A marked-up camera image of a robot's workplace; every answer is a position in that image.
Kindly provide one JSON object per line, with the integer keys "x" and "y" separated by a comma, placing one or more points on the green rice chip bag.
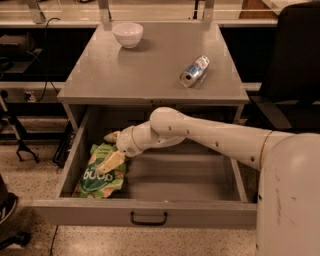
{"x": 94, "y": 185}

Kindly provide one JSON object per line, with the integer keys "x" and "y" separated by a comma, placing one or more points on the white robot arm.
{"x": 288, "y": 209}

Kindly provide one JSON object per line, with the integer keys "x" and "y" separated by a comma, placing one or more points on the black office chair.
{"x": 288, "y": 99}

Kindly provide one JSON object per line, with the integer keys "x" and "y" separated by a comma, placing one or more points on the black stand leg left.
{"x": 17, "y": 128}

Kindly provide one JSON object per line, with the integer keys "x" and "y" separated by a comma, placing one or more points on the black drawer handle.
{"x": 148, "y": 220}

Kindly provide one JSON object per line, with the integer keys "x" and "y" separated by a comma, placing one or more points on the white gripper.
{"x": 125, "y": 141}

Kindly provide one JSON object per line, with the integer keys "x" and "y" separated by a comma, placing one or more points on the silver blue soda can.
{"x": 194, "y": 71}

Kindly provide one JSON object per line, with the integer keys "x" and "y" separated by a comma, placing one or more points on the grey drawer cabinet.
{"x": 108, "y": 74}

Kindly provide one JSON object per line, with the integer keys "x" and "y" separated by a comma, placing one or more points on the black wheeled base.
{"x": 8, "y": 203}

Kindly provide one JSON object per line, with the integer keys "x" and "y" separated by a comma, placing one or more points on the wall power outlet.
{"x": 30, "y": 96}

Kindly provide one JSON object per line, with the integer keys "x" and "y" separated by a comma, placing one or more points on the open grey top drawer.
{"x": 194, "y": 185}

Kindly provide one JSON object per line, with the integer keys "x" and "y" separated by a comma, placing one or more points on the white bowl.
{"x": 128, "y": 34}

